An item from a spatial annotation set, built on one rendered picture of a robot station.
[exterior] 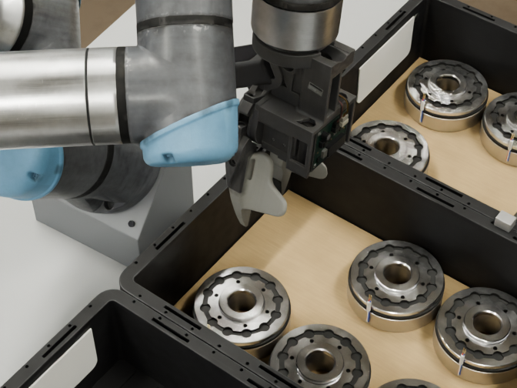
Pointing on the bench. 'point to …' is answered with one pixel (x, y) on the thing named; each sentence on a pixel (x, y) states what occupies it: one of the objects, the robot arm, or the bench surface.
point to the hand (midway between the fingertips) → (257, 196)
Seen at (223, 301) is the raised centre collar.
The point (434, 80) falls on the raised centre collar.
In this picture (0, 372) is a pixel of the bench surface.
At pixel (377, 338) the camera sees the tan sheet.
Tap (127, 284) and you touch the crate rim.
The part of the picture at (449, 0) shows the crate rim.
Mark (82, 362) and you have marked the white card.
